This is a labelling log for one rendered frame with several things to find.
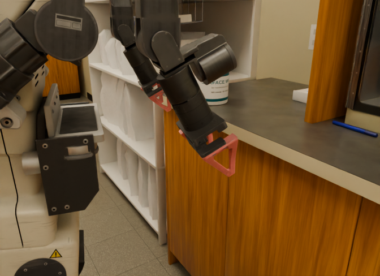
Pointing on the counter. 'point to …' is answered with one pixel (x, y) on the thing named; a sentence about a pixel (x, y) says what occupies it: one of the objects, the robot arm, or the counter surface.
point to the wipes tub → (216, 90)
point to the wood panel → (333, 54)
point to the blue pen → (355, 129)
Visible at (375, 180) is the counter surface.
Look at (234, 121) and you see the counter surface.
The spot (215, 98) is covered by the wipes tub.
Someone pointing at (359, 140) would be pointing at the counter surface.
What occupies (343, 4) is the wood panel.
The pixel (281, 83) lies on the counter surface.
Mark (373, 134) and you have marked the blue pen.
